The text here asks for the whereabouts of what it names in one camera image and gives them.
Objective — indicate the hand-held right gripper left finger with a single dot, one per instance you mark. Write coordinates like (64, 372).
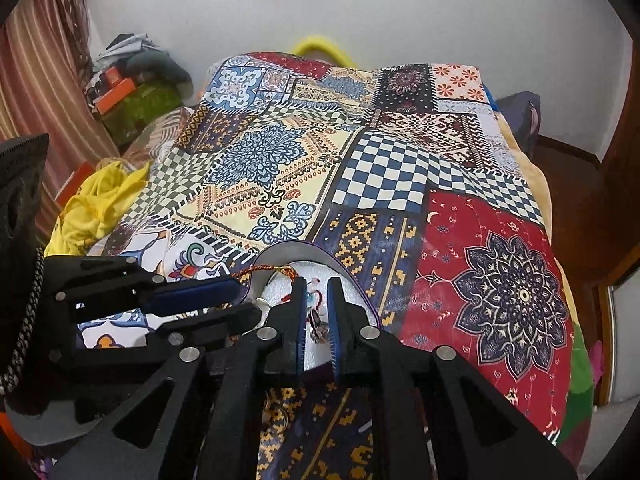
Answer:
(300, 335)

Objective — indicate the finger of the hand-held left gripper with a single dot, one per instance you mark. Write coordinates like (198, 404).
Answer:
(220, 320)
(195, 295)

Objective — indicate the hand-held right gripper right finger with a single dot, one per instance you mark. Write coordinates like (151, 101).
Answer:
(336, 340)

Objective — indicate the heart-shaped tin box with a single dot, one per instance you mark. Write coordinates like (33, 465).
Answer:
(280, 265)

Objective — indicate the red cardboard box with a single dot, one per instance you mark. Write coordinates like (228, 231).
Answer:
(72, 185)

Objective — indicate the yellow cloth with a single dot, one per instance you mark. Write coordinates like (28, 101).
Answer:
(95, 205)

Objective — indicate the striped brown curtain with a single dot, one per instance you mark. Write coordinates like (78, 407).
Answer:
(35, 85)

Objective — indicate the orange box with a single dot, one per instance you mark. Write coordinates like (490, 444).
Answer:
(116, 95)

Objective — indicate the orange striped bedding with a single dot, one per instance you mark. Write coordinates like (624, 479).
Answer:
(155, 130)

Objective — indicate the small red box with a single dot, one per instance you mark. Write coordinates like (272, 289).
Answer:
(112, 76)

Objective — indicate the colourful patchwork blanket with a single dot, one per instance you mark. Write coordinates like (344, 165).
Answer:
(350, 185)

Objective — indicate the grey hooded garment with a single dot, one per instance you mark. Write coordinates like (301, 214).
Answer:
(125, 50)

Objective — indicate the dark grey garment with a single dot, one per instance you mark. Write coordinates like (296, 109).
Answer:
(165, 72)

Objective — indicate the pink cloth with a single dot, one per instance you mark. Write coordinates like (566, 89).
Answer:
(596, 362)

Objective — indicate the dark blue bag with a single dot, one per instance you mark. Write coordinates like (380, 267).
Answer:
(520, 120)

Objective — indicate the brown wooden door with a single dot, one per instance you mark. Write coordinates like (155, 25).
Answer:
(615, 160)

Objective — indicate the yellow curved plastic frame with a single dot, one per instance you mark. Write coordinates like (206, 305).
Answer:
(325, 45)

